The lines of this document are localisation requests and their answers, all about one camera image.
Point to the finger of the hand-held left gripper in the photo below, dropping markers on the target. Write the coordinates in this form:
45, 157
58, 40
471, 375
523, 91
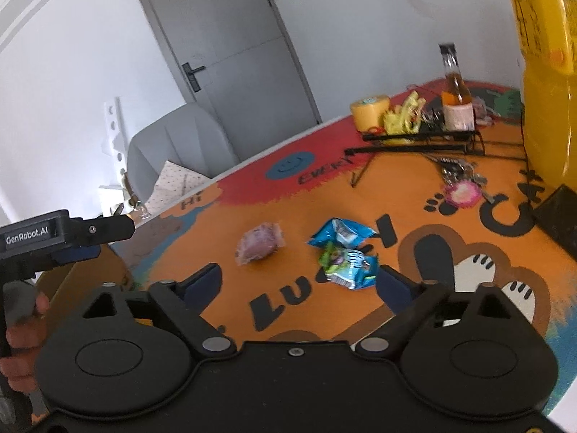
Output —
103, 231
76, 255

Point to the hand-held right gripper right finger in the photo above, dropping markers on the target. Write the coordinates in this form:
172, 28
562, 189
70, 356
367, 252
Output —
394, 288

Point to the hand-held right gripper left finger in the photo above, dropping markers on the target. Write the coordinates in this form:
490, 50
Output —
203, 286

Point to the brown cardboard box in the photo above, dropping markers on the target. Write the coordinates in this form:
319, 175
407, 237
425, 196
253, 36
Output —
90, 275

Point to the green and blue snack packet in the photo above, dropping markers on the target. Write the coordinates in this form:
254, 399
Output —
349, 265

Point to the person's left hand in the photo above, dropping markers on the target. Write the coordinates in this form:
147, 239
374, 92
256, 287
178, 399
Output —
22, 343

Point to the purple snack packet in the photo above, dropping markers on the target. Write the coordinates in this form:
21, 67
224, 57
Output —
259, 244

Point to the white dotted cushion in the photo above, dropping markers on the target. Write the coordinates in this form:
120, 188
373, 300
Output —
180, 185

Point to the white foam board with holes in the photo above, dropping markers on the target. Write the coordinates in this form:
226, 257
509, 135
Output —
115, 135

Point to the grey chair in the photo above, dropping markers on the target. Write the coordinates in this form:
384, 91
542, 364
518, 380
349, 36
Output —
180, 140

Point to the colourful printed table mat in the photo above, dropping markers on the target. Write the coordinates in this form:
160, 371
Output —
324, 180

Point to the bunch of keys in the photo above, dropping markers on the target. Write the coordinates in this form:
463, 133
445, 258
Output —
455, 169

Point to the yellow green plastic wrapper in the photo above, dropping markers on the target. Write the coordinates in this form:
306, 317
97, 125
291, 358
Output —
401, 115

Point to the yellow tape roll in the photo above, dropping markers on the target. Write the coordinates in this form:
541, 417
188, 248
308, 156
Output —
369, 112

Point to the dark box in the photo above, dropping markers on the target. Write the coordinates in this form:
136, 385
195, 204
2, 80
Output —
559, 216

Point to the glass bottle with orange drink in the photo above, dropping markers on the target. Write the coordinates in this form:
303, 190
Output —
456, 99

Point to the grey door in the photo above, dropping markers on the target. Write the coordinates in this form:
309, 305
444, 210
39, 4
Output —
225, 31

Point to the large yellow bottle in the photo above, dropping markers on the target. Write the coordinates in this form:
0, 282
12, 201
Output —
547, 76

